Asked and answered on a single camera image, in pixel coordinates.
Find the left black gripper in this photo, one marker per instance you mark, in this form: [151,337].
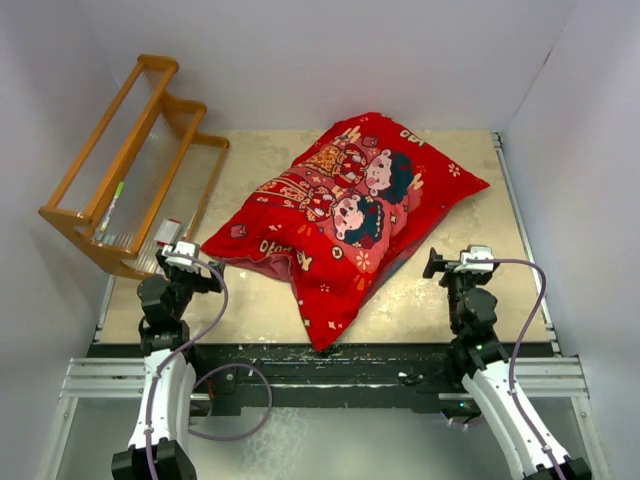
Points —
[213,282]

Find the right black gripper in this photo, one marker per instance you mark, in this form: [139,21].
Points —
[437,264]

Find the red printed pillowcase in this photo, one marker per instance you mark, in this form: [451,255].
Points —
[353,207]

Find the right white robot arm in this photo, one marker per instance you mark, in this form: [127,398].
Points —
[479,363]

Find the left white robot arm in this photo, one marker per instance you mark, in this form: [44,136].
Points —
[157,449]

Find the red pen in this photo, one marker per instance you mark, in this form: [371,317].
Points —
[190,227]

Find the small red white box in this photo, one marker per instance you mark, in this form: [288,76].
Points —
[168,231]

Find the orange wooden rack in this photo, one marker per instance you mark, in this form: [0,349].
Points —
[144,138]

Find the green white marker pen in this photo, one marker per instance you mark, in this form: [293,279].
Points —
[110,210]

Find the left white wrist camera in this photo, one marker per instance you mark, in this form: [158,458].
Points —
[182,255]

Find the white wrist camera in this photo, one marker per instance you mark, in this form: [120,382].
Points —
[182,255]
[476,259]

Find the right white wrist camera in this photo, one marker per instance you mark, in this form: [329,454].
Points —
[476,259]

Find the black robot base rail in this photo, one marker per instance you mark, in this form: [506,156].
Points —
[348,375]

